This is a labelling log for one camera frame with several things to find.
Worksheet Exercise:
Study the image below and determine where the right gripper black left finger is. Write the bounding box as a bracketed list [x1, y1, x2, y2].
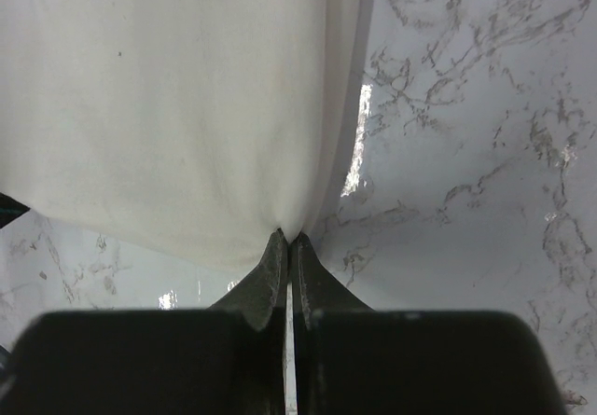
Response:
[1, 231, 285, 414]

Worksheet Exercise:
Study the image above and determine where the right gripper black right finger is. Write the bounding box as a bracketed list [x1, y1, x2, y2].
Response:
[289, 234, 565, 414]

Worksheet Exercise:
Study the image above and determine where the cream t shirt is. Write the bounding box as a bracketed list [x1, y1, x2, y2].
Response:
[1, 0, 361, 268]

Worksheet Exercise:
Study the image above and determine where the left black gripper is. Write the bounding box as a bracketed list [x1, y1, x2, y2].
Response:
[0, 194, 29, 228]

